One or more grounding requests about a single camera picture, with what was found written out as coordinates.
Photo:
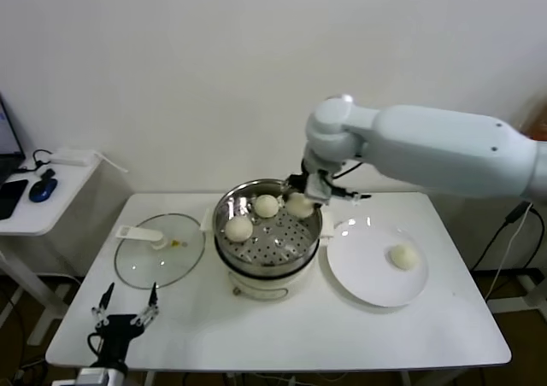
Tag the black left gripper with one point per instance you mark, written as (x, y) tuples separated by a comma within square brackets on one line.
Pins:
[(119, 330)]

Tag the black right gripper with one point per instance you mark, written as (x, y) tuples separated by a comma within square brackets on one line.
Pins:
[(297, 183)]

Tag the white steamed baozi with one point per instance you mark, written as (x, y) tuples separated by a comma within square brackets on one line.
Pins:
[(266, 206), (238, 229), (403, 257), (299, 206)]

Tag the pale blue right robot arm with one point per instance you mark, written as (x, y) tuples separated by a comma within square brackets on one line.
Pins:
[(427, 147)]

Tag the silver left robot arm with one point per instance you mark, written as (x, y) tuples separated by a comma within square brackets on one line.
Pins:
[(102, 377)]

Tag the stainless steel steamer basket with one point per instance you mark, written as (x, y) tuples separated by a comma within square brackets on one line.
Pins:
[(273, 241)]

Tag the white round plate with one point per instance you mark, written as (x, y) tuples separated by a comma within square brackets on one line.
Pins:
[(363, 266)]

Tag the cream electric cooking pot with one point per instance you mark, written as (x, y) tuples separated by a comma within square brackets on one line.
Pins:
[(265, 285)]

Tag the white side table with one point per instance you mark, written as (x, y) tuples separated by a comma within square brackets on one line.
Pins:
[(47, 215)]

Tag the blue computer mouse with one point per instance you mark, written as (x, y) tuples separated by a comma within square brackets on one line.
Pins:
[(42, 189)]

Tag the small black dongle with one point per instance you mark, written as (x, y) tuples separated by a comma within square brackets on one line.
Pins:
[(48, 173)]

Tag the white power strip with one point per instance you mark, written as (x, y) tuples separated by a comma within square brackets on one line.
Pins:
[(72, 157)]

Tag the black smartphone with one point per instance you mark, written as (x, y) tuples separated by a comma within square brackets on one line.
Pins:
[(12, 196)]

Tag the black laptop lit screen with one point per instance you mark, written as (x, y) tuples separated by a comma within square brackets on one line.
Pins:
[(6, 142)]

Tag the white stand base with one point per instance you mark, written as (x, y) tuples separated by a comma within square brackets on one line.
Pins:
[(521, 302)]

